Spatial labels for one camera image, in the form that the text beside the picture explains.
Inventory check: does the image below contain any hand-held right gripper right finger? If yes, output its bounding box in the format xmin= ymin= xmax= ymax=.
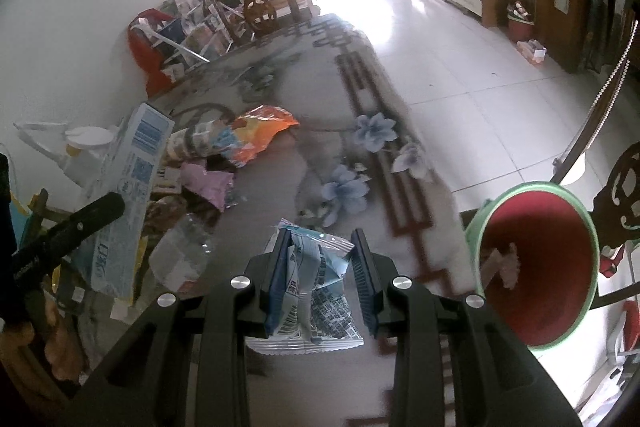
xmin=350 ymin=229 xmax=583 ymax=427

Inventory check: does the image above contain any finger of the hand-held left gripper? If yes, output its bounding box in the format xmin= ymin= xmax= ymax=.
xmin=11 ymin=193 xmax=126 ymax=280

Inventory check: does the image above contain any clear plastic bottle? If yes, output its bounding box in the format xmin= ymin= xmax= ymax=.
xmin=148 ymin=213 xmax=216 ymax=292

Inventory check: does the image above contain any red bucket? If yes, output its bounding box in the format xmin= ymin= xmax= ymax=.
xmin=506 ymin=2 xmax=535 ymax=42

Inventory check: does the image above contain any white display rack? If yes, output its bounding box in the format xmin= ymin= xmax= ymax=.
xmin=145 ymin=0 xmax=236 ymax=72

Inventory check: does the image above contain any dark carved wooden chair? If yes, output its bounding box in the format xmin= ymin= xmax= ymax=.
xmin=550 ymin=9 xmax=640 ymax=313

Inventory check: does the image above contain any patterned paper tube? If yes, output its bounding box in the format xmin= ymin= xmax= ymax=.
xmin=165 ymin=117 xmax=236 ymax=162

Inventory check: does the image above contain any small pink box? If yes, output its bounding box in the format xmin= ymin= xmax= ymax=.
xmin=517 ymin=39 xmax=547 ymax=66

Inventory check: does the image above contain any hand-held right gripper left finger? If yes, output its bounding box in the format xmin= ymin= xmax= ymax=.
xmin=75 ymin=229 xmax=296 ymax=427

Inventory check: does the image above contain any red bin with green rim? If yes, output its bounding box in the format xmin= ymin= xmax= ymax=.
xmin=462 ymin=181 xmax=601 ymax=350

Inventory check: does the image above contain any brown crumpled packet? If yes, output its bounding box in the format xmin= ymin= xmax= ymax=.
xmin=145 ymin=194 xmax=221 ymax=233

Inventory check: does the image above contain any pink foil wrapper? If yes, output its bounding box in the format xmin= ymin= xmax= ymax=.
xmin=180 ymin=162 xmax=236 ymax=212

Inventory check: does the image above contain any person's left hand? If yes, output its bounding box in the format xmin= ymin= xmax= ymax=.
xmin=0 ymin=302 xmax=85 ymax=383

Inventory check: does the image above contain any blue white carton box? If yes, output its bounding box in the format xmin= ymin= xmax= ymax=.
xmin=75 ymin=102 xmax=176 ymax=299

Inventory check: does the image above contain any blue white snack wrapper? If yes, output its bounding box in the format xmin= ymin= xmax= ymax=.
xmin=247 ymin=219 xmax=365 ymax=355

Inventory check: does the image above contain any red plastic bag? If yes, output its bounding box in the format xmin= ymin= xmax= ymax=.
xmin=127 ymin=9 xmax=173 ymax=98

